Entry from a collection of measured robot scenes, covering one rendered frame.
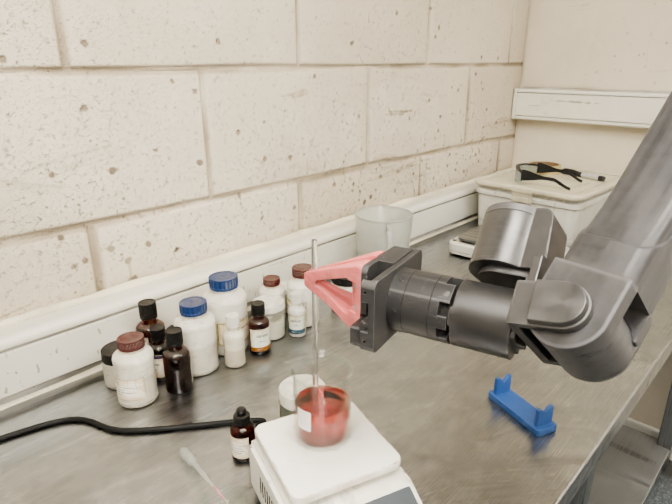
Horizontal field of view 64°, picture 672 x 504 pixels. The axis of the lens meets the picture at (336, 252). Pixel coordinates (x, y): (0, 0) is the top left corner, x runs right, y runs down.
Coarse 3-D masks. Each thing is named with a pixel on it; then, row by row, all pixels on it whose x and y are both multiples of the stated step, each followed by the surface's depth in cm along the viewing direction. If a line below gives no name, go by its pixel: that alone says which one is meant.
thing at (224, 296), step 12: (216, 276) 88; (228, 276) 88; (216, 288) 87; (228, 288) 87; (240, 288) 90; (216, 300) 86; (228, 300) 86; (240, 300) 88; (216, 312) 87; (228, 312) 87; (240, 312) 88; (216, 324) 87; (240, 324) 89
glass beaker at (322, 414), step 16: (320, 352) 58; (304, 368) 57; (320, 368) 58; (336, 368) 57; (352, 368) 55; (304, 384) 52; (320, 384) 59; (336, 384) 52; (304, 400) 53; (320, 400) 52; (336, 400) 53; (304, 416) 54; (320, 416) 53; (336, 416) 53; (304, 432) 54; (320, 432) 54; (336, 432) 54; (304, 448) 55; (320, 448) 54; (336, 448) 55
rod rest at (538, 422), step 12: (504, 384) 77; (492, 396) 77; (504, 396) 77; (516, 396) 77; (504, 408) 75; (516, 408) 74; (528, 408) 74; (552, 408) 70; (528, 420) 72; (540, 420) 70; (540, 432) 70
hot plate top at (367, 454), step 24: (264, 432) 57; (288, 432) 57; (360, 432) 57; (288, 456) 54; (312, 456) 54; (336, 456) 54; (360, 456) 54; (384, 456) 54; (288, 480) 51; (312, 480) 51; (336, 480) 51; (360, 480) 51
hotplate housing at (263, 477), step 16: (256, 448) 58; (256, 464) 57; (256, 480) 58; (272, 480) 54; (368, 480) 53; (384, 480) 53; (400, 480) 54; (272, 496) 53; (336, 496) 51; (352, 496) 51; (368, 496) 52; (416, 496) 53
